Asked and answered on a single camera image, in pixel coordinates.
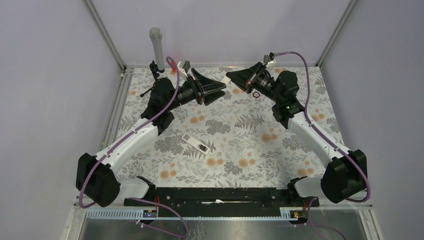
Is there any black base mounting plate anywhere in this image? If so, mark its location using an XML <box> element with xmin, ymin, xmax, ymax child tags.
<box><xmin>124</xmin><ymin>187</ymin><xmax>320</xmax><ymax>217</ymax></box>

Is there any floral patterned table mat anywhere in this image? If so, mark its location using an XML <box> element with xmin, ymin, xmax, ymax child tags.
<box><xmin>118</xmin><ymin>83</ymin><xmax>325</xmax><ymax>188</ymax></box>

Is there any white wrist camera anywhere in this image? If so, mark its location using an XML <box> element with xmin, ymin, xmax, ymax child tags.
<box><xmin>177</xmin><ymin>59</ymin><xmax>191</xmax><ymax>80</ymax></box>
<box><xmin>263</xmin><ymin>52</ymin><xmax>276</xmax><ymax>71</ymax></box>

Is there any slotted metal cable rail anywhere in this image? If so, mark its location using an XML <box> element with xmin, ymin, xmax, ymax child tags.
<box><xmin>85</xmin><ymin>208</ymin><xmax>300</xmax><ymax>222</ymax></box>

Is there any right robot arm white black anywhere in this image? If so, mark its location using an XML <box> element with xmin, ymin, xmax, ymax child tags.
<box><xmin>224</xmin><ymin>62</ymin><xmax>370</xmax><ymax>206</ymax></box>

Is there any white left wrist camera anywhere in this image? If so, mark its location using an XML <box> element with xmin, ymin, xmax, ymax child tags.
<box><xmin>177</xmin><ymin>59</ymin><xmax>191</xmax><ymax>80</ymax></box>

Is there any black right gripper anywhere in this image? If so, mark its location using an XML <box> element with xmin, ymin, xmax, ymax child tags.
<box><xmin>225</xmin><ymin>62</ymin><xmax>282</xmax><ymax>104</ymax></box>

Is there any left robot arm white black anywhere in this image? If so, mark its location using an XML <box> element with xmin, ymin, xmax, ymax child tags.
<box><xmin>75</xmin><ymin>68</ymin><xmax>227</xmax><ymax>209</ymax></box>

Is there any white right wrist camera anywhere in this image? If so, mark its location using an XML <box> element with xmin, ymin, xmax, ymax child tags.
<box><xmin>263</xmin><ymin>52</ymin><xmax>276</xmax><ymax>71</ymax></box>

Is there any aluminium frame post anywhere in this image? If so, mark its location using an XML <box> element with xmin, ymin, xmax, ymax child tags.
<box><xmin>315</xmin><ymin>0</ymin><xmax>358</xmax><ymax>67</ymax></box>
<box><xmin>82</xmin><ymin>0</ymin><xmax>126</xmax><ymax>72</ymax></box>

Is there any grey microphone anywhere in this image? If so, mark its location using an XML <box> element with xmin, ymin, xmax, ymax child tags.
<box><xmin>149</xmin><ymin>27</ymin><xmax>165</xmax><ymax>73</ymax></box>

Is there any white remote control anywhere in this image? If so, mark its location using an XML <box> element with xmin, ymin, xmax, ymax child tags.
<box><xmin>181</xmin><ymin>133</ymin><xmax>210</xmax><ymax>155</ymax></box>

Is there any aluminium frame post right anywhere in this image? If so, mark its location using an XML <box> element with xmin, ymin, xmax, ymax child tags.
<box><xmin>315</xmin><ymin>0</ymin><xmax>358</xmax><ymax>67</ymax></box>

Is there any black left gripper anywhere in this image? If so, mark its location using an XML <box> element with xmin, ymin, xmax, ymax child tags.
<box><xmin>166</xmin><ymin>68</ymin><xmax>227</xmax><ymax>111</ymax></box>

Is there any aluminium frame post left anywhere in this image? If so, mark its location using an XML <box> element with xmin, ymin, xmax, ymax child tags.
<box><xmin>82</xmin><ymin>0</ymin><xmax>126</xmax><ymax>72</ymax></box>

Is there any black mini tripod stand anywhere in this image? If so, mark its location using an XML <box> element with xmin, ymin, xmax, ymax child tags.
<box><xmin>139</xmin><ymin>60</ymin><xmax>163</xmax><ymax>98</ymax></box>

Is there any white battery cover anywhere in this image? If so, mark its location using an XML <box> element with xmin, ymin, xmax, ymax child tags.
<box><xmin>221</xmin><ymin>76</ymin><xmax>231</xmax><ymax>85</ymax></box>

